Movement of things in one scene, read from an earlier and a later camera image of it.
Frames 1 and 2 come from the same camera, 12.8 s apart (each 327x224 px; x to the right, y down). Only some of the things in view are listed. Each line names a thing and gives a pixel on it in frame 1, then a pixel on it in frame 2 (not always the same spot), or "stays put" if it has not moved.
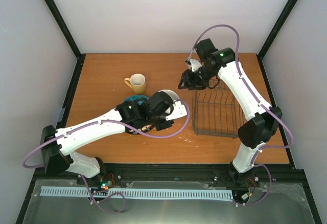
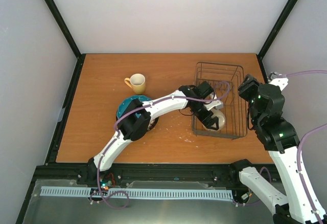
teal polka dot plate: x=139 y=98 stays put
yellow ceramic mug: x=137 y=82 stays put
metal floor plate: x=285 y=203 stays put
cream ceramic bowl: x=173 y=95 to x=221 y=119
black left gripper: x=161 y=127 to x=205 y=118
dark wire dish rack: x=215 y=113 stays put
